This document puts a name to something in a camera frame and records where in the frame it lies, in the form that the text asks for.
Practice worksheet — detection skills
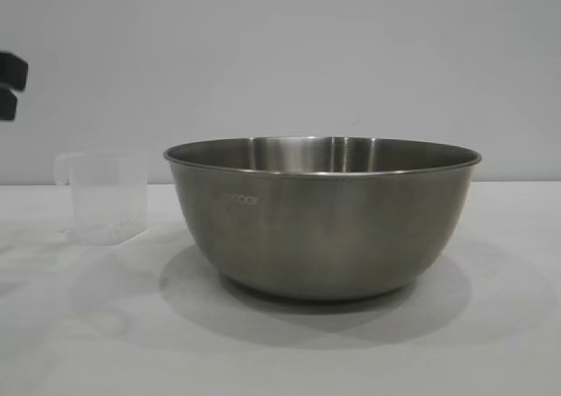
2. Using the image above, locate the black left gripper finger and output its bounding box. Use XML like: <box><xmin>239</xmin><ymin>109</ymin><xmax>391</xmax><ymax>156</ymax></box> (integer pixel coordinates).
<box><xmin>0</xmin><ymin>52</ymin><xmax>30</xmax><ymax>91</ymax></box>
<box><xmin>0</xmin><ymin>88</ymin><xmax>18</xmax><ymax>120</ymax></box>

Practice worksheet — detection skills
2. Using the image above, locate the clear plastic measuring cup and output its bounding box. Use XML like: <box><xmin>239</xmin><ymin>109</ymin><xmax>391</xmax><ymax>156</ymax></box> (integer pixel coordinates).
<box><xmin>54</xmin><ymin>149</ymin><xmax>150</xmax><ymax>244</ymax></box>

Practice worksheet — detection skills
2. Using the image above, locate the stainless steel mixing bowl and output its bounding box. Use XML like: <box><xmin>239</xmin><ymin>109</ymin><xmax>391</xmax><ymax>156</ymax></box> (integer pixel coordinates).
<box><xmin>163</xmin><ymin>135</ymin><xmax>483</xmax><ymax>301</ymax></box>

